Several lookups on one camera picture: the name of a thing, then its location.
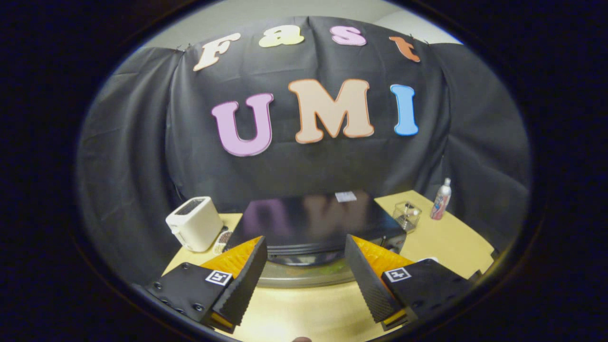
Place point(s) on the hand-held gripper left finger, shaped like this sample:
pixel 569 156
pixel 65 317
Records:
pixel 244 280

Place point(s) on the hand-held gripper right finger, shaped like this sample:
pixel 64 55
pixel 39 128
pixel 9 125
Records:
pixel 370 285

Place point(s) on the black toaster oven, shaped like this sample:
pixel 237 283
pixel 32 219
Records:
pixel 308 223

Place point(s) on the white pop-up toaster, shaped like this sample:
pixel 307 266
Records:
pixel 194 223

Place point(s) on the white rectangular plate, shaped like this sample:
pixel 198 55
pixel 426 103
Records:
pixel 427 260

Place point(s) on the clear plastic container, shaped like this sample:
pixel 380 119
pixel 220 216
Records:
pixel 407 216

